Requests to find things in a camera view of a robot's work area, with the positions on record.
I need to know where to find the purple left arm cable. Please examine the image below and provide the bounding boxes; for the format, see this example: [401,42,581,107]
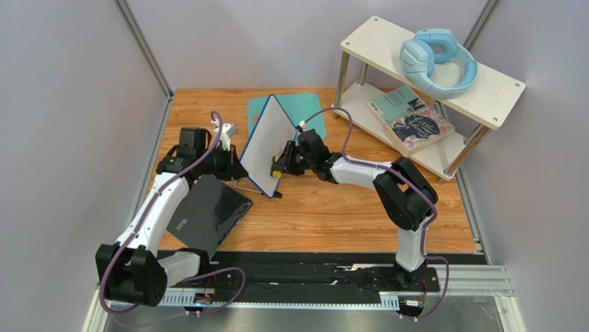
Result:
[100,110,247,328]

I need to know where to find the teal cutting board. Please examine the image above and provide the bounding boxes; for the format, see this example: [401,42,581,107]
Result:
[247,92,327,139]

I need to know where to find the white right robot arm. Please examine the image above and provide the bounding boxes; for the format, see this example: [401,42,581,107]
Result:
[270,129,438,287]

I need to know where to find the grey slotted cable duct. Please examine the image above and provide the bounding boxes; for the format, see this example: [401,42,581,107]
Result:
[159,285,400,311]

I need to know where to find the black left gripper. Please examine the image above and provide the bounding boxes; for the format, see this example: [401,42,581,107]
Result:
[198,144,249,183]

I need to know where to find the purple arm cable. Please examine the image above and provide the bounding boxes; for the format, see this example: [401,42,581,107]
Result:
[100,110,247,328]
[298,107,449,321]

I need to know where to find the blue-framed whiteboard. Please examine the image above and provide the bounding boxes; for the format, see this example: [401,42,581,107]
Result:
[240,94,297,198]

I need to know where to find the white two-tier shelf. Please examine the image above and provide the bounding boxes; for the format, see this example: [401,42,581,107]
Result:
[334,16,526,181]

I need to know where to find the floral dark book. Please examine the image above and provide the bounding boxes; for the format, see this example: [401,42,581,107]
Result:
[383,107,455,156]

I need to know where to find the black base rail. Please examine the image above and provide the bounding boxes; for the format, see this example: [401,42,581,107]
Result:
[123,249,461,305]

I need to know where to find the light blue headphones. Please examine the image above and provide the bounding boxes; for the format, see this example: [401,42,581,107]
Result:
[399,28,478,100]

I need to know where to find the teal book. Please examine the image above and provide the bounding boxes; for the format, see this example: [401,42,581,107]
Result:
[365,86,427,126]

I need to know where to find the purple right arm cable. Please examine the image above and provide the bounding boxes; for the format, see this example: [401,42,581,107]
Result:
[298,107,449,321]

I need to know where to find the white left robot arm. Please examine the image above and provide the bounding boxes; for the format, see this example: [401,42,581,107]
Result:
[95,123,248,315]

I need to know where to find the black square plate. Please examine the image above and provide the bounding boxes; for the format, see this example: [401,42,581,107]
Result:
[167,175,253,257]

